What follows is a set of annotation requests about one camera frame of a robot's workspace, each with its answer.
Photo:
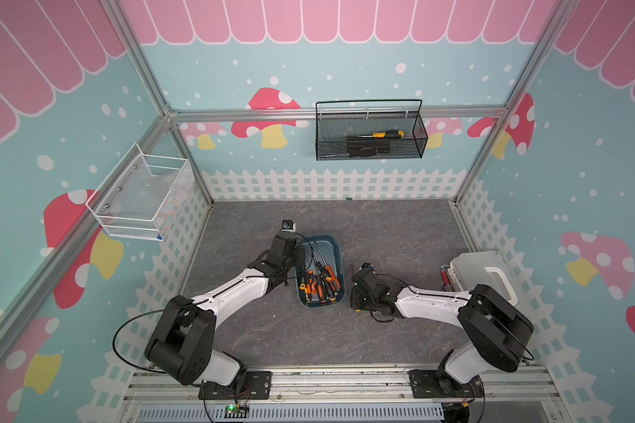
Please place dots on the grey slotted cable duct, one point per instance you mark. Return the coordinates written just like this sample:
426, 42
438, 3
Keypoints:
332, 412

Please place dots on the white plastic toolbox with handle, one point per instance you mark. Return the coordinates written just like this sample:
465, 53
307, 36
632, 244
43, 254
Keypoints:
488, 268

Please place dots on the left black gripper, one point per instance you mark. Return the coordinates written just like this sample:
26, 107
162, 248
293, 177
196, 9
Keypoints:
300, 253

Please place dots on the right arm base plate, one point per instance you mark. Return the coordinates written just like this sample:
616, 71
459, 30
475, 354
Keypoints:
427, 384

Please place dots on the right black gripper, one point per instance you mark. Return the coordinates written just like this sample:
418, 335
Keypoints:
354, 299

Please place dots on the white wire mesh basket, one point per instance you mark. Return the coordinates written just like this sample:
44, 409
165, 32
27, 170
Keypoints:
143, 196

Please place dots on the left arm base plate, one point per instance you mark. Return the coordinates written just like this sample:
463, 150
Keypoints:
248, 385

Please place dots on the black tool in basket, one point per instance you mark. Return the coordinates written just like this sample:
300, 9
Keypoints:
365, 148

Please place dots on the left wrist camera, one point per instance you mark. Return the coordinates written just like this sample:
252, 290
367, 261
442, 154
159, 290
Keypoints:
288, 226

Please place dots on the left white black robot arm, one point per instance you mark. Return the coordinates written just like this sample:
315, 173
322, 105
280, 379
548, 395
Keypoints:
181, 344

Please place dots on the green lit circuit board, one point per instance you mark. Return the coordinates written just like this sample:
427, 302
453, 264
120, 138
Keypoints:
236, 410

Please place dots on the yellow black screwdriver in basket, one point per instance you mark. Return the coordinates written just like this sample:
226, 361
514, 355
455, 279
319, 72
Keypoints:
390, 134

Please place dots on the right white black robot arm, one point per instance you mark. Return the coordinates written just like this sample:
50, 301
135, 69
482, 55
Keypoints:
498, 333

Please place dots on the teal plastic storage box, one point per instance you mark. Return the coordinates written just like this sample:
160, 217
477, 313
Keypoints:
320, 250

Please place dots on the black wire mesh basket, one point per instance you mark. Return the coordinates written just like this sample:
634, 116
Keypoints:
337, 119

